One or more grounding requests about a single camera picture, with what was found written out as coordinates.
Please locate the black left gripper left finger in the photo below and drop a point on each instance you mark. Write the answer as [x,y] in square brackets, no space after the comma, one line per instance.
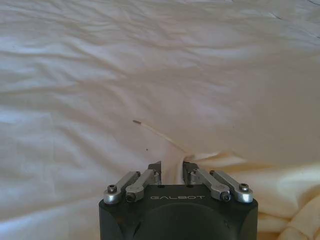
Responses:
[140,183]

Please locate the cream hooded garment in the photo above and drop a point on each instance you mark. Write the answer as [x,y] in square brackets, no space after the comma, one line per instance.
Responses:
[275,190]

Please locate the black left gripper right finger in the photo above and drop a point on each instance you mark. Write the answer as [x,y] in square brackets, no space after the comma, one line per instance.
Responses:
[215,185]

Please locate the white bed sheet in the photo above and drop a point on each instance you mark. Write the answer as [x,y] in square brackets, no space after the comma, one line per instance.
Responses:
[125,75]

